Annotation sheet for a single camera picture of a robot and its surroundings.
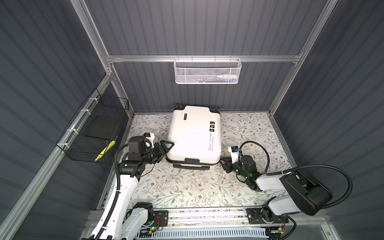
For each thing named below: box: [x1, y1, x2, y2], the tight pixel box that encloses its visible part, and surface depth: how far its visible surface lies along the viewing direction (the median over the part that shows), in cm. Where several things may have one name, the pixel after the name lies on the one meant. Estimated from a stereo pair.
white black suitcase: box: [166, 103, 222, 170], surface depth 84 cm
